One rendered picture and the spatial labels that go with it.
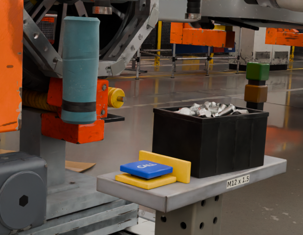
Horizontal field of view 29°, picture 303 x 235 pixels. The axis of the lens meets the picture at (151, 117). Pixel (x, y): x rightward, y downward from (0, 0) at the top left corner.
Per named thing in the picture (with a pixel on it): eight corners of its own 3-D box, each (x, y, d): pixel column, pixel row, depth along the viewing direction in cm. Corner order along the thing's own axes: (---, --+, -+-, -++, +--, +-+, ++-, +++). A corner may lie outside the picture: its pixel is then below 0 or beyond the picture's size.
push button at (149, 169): (144, 170, 112) (144, 159, 111) (172, 178, 107) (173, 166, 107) (118, 176, 106) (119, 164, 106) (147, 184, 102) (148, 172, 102)
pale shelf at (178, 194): (223, 158, 142) (224, 145, 141) (286, 172, 131) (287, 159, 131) (95, 190, 109) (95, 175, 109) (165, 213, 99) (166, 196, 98)
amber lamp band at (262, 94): (252, 100, 136) (253, 83, 135) (267, 102, 133) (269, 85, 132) (243, 101, 133) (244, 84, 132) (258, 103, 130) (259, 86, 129)
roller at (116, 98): (64, 96, 190) (65, 78, 189) (131, 108, 172) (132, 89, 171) (50, 97, 186) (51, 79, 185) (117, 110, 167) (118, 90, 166)
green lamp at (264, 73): (253, 79, 135) (255, 61, 134) (269, 80, 132) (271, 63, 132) (244, 79, 132) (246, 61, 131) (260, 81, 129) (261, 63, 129)
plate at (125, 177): (144, 173, 113) (144, 168, 112) (176, 182, 107) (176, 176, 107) (114, 180, 107) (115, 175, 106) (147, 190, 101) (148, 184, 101)
